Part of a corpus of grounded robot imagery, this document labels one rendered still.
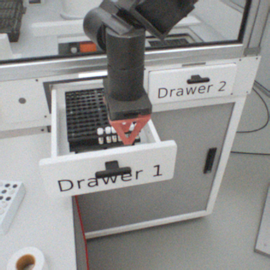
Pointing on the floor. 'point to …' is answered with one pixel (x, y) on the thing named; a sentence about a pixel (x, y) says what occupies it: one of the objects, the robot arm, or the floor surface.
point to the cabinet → (213, 147)
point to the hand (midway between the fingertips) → (126, 134)
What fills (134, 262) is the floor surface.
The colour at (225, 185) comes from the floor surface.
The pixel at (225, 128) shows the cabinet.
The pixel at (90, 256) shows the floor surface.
